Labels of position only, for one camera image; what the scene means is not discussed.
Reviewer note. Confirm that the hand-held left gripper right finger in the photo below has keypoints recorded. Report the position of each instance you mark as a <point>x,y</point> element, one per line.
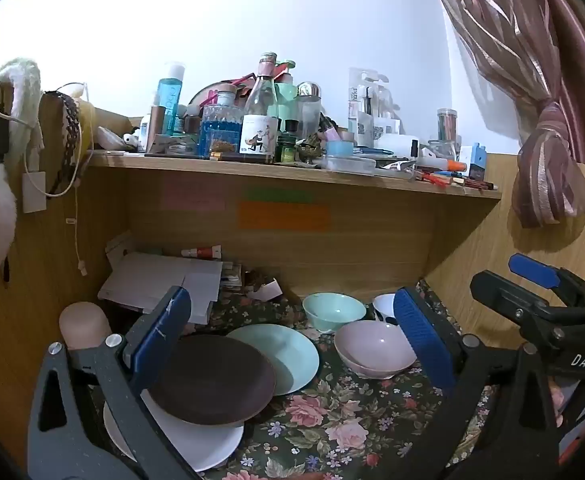
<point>420,335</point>

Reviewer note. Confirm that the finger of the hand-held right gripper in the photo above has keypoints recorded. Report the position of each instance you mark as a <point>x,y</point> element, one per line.
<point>532,269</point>
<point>497,292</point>

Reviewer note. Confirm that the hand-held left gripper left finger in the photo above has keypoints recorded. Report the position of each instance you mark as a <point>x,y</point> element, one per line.
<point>160,332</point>

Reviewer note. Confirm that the white bowl with black spots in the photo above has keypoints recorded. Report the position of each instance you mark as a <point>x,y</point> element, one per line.
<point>383,305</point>

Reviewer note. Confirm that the pink bowl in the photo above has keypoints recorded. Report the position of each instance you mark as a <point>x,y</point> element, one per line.
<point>372,350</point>

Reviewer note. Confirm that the brown plate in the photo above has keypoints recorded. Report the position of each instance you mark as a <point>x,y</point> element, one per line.
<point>212,380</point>

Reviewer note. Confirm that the mint green bowl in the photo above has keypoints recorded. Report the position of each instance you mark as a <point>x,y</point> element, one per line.
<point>332,310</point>

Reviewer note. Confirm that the white plate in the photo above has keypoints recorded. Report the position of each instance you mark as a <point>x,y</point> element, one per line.
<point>197,445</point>

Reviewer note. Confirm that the mint green plate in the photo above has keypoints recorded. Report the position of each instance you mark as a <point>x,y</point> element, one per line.
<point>287,355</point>

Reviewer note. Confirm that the stack of white papers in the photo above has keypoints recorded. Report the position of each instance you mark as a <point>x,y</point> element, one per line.
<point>147,280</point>

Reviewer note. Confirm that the stack of printed cards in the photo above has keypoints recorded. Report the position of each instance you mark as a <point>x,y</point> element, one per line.
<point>231,276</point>

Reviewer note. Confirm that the red and white tube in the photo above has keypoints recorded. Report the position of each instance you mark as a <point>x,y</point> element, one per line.
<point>202,251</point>

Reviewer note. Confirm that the wooden desk hutch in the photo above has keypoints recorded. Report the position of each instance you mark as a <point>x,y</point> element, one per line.
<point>372,245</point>

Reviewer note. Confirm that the small white box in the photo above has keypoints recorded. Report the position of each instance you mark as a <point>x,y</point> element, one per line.
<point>267,290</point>

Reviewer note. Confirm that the row of coloured pencils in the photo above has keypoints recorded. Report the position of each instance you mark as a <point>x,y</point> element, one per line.
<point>457,181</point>

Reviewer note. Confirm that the blue and white box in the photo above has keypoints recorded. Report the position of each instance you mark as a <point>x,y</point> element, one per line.
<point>474,160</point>

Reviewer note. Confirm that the floral tablecloth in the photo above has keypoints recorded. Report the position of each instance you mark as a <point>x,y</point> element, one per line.
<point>332,425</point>

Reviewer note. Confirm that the orange marker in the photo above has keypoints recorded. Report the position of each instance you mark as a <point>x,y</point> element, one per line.
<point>455,165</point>

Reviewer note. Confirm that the pink sticky note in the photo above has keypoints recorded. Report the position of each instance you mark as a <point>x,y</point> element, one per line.
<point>192,196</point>

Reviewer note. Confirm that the empty glass jar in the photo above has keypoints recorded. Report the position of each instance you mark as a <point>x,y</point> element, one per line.
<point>442,151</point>

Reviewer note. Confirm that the clear jar of sticks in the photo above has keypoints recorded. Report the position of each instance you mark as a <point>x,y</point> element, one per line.
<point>447,125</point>

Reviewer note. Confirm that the orange sticky note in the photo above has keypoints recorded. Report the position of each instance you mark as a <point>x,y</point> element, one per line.
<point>282,217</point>

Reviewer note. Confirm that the green sticky note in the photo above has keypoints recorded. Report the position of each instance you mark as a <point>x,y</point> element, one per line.
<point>280,196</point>

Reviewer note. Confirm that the clear plastic box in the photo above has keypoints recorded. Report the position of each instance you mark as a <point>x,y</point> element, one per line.
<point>347,165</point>

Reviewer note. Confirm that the white charger plug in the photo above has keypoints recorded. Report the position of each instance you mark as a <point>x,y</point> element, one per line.
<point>34,192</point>

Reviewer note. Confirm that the small blue jar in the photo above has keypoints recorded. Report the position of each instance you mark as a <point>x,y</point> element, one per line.
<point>340,149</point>

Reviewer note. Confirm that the square blue glass bottle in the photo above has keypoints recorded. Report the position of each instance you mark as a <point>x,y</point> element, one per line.
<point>220,135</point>

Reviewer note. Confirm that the small green ink bottle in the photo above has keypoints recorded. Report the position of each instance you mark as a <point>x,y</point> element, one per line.
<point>287,150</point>

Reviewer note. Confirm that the yellow object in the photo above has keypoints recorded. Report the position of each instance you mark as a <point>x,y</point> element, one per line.
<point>86,120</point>

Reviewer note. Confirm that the brown braided headband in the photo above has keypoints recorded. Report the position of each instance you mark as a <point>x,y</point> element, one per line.
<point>71,125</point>

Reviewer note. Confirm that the packaged cosmetic tools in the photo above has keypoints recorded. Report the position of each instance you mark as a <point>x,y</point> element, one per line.
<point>367,105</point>

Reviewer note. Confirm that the tall blue liquid bottle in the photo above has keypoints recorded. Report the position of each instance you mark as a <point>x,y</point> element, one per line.
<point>171,100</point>

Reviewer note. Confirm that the striped mauve curtain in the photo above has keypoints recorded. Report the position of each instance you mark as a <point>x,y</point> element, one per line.
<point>522,35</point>

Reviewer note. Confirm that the clear glass bottle pink cap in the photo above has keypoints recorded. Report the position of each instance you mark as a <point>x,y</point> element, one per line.
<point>260,120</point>

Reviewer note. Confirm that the clear bottle rose gold cap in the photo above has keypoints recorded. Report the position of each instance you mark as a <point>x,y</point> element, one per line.
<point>308,110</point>

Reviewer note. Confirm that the mint green bottle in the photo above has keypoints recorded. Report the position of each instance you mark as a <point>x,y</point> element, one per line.
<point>286,105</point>

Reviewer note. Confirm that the white fluffy headband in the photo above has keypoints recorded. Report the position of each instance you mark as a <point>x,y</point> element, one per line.
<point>25,85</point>

